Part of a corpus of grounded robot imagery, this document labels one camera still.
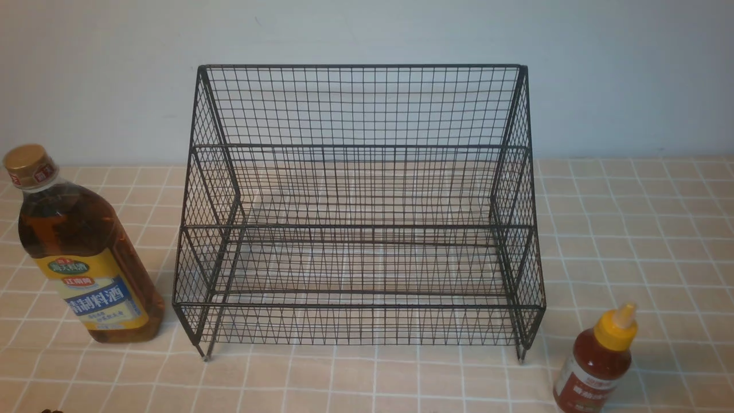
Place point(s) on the small red sauce bottle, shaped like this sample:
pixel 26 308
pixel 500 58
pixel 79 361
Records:
pixel 599 359

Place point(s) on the large cooking wine bottle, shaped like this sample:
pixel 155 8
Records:
pixel 77 241

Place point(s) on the beige checkered tablecloth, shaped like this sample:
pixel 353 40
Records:
pixel 654 231

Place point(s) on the black wire mesh shelf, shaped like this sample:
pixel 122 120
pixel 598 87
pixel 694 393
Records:
pixel 387 204

